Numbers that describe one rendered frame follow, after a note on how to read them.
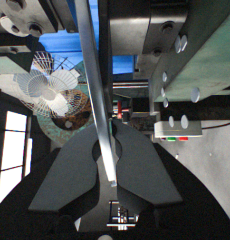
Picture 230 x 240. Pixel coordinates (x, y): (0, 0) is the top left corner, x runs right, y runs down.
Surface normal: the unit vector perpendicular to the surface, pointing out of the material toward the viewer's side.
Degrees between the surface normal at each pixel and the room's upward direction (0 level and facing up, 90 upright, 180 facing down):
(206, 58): 90
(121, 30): 90
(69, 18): 90
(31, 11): 90
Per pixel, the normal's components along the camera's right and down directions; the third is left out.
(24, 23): 0.01, 0.99
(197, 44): -1.00, 0.02
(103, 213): -0.04, -0.15
